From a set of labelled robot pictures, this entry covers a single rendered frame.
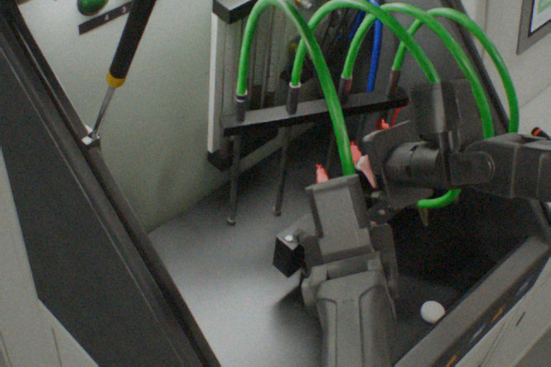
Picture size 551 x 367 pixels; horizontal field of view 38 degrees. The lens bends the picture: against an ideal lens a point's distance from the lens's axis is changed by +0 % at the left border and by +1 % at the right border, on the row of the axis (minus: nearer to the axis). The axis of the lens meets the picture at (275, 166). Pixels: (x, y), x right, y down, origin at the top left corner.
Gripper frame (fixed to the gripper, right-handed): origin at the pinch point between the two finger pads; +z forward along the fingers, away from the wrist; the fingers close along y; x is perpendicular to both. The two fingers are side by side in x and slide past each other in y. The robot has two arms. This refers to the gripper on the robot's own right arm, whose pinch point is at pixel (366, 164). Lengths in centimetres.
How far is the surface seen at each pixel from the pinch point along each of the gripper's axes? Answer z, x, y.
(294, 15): -8.4, 9.2, 21.8
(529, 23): 16, -49, 11
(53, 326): 48, 41, -17
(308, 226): 21.7, 1.0, -10.4
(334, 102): -14.8, 10.5, 10.9
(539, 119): 23, -53, -8
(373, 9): -3.9, -4.8, 20.0
